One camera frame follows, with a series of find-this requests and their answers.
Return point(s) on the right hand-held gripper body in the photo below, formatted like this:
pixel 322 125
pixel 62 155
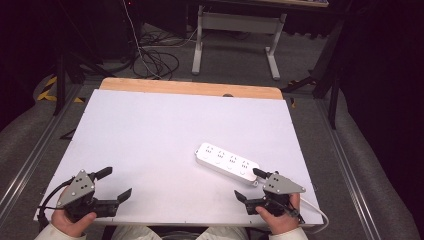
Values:
pixel 279 186

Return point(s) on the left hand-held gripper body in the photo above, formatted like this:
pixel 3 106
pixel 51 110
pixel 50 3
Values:
pixel 77 188

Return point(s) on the white power strip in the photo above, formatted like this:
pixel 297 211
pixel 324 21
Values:
pixel 227 163

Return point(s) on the person's right hand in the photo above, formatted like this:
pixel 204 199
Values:
pixel 280 220

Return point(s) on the person's left hand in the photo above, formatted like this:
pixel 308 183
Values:
pixel 71 225

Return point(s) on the person's legs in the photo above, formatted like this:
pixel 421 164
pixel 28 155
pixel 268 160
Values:
pixel 140 233

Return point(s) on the yellow black floor tape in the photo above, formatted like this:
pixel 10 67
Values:
pixel 50 90

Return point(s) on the black tripod stand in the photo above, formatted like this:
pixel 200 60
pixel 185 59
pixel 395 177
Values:
pixel 60 83

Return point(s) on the black metal stand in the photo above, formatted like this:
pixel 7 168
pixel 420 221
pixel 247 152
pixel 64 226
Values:
pixel 333 96

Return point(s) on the wooden table top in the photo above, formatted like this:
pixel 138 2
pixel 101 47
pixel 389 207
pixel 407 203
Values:
pixel 266 2

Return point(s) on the aluminium floor rail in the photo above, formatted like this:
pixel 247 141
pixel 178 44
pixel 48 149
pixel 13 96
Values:
pixel 346 176
pixel 30 156

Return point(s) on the white metal table frame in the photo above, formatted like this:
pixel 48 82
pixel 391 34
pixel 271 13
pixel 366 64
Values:
pixel 237 22

